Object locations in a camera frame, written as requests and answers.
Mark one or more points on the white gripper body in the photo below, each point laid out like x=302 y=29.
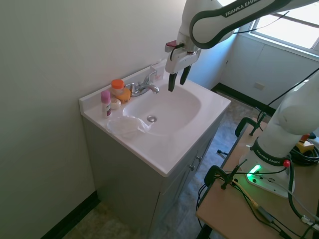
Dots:
x=180 y=59

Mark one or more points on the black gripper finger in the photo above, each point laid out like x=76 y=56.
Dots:
x=185 y=74
x=172 y=83

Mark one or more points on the white tissue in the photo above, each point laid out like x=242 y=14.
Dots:
x=124 y=125

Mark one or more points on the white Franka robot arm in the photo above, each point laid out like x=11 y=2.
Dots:
x=281 y=112

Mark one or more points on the chrome faucet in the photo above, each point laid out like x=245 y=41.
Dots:
x=142 y=90

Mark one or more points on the chrome sink drain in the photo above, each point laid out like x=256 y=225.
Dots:
x=152 y=118

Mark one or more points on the low orange cream jar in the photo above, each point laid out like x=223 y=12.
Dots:
x=124 y=96

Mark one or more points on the clear jar with orange lid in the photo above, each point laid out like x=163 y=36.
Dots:
x=117 y=85

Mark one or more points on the black baseboard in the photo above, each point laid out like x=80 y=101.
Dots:
x=74 y=216
x=239 y=95

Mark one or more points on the round white cream tin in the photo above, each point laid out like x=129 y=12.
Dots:
x=115 y=104

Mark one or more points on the pink cap deodorant stick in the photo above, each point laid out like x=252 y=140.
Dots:
x=105 y=104

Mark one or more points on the black C-clamp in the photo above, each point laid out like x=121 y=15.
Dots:
x=245 y=122
x=211 y=173

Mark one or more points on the metal cabinet knob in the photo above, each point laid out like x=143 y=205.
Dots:
x=191 y=167
x=199 y=158

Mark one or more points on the grey vanity cabinet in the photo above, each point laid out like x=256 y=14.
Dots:
x=124 y=179

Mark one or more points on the window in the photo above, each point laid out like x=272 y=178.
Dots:
x=291 y=27

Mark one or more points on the light wooden table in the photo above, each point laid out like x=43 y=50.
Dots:
x=229 y=211

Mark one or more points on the yellow emergency stop box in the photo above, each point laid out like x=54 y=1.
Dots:
x=307 y=149

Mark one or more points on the white wall outlet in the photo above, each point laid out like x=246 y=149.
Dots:
x=259 y=85

